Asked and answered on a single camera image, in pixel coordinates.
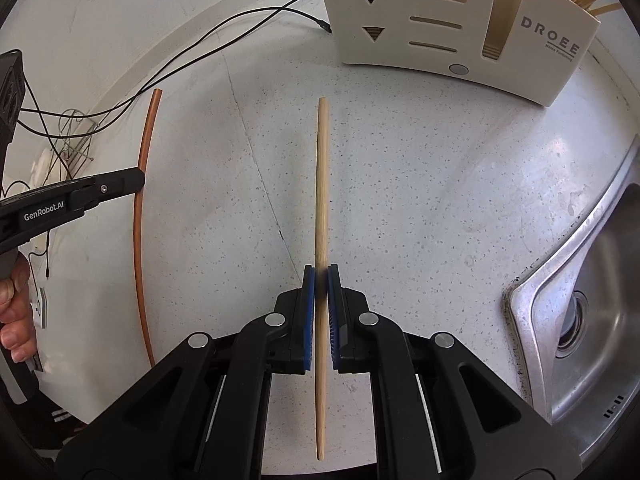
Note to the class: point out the person's left hand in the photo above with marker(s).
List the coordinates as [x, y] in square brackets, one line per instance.
[17, 310]

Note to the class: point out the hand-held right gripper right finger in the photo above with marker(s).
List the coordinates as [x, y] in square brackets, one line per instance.
[334, 320]

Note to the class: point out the white power socket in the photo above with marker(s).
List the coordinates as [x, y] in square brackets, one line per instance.
[41, 310]

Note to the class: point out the cream slotted utensil holder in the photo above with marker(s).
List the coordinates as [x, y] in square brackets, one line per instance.
[350, 45]

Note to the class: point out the pale ivory chopstick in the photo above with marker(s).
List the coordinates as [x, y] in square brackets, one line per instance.
[607, 8]

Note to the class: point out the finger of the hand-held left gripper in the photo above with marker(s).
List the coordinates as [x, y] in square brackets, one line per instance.
[117, 185]

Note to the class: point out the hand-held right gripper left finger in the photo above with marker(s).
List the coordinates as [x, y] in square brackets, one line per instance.
[309, 320]

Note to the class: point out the stainless steel sink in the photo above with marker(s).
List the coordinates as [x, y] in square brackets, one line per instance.
[600, 285]

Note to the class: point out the brown wooden chopstick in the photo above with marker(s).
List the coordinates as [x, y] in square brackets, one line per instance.
[136, 260]

